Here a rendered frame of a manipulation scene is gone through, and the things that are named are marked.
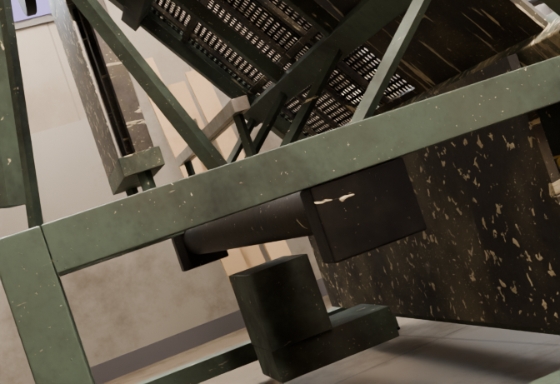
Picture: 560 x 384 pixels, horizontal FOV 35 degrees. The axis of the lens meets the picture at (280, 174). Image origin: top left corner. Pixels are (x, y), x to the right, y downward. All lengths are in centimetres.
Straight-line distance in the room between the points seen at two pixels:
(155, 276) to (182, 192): 414
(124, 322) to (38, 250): 413
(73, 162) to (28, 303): 417
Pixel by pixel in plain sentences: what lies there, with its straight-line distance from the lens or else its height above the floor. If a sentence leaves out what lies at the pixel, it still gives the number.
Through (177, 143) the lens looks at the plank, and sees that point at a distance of 546.
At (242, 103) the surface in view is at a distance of 258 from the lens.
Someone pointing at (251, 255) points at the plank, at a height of 45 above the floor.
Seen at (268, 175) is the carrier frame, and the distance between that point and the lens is 164.
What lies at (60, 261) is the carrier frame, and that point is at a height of 72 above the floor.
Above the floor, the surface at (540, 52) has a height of 82.
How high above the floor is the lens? 69
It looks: 2 degrees up
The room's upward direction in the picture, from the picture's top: 19 degrees counter-clockwise
